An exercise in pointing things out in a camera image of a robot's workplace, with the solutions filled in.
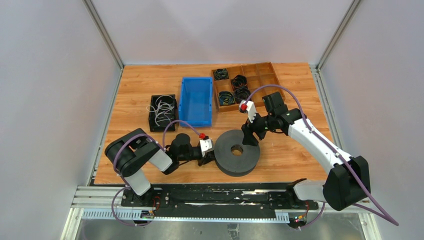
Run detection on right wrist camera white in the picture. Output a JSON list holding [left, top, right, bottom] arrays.
[[239, 100, 257, 123]]

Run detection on rolled tie orange pattern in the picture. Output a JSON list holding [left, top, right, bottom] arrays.
[[230, 74, 248, 90]]

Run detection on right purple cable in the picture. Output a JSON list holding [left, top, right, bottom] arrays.
[[241, 84, 400, 230]]

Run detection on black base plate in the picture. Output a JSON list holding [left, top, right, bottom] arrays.
[[118, 182, 319, 219]]

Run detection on white wires in black bin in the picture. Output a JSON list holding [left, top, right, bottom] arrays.
[[146, 95, 176, 127]]

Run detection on rolled tie yellow green front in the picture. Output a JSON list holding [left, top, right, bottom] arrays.
[[218, 91, 236, 106]]

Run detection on wooden compartment tray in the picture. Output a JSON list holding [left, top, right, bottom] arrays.
[[211, 62, 285, 113]]

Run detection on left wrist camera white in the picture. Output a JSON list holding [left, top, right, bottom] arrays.
[[199, 138, 214, 157]]

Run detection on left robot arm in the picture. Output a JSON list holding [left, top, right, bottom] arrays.
[[104, 128, 215, 210]]

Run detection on dark grey cable spool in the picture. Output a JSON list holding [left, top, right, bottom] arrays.
[[214, 129, 261, 177]]

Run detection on aluminium frame rail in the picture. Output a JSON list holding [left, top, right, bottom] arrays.
[[71, 185, 374, 223]]

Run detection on purple cable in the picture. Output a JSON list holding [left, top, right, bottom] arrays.
[[241, 84, 400, 230], [111, 119, 208, 228]]

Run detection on rolled tie green pattern back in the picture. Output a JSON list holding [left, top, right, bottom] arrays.
[[213, 68, 229, 81]]

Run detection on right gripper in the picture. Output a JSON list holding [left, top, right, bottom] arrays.
[[241, 109, 275, 146]]

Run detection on black plastic bin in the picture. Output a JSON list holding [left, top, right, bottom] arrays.
[[146, 94, 178, 132]]

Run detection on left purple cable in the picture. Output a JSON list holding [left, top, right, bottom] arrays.
[[111, 119, 208, 228]]

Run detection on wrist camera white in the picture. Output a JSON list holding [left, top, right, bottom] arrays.
[[239, 100, 257, 123], [199, 138, 214, 157]]

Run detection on rolled tie dark floral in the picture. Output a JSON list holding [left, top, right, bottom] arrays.
[[234, 86, 251, 104]]

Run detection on blue plastic bin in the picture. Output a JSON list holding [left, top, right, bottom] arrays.
[[178, 76, 214, 128]]

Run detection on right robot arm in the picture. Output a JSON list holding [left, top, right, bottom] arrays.
[[239, 92, 371, 211]]

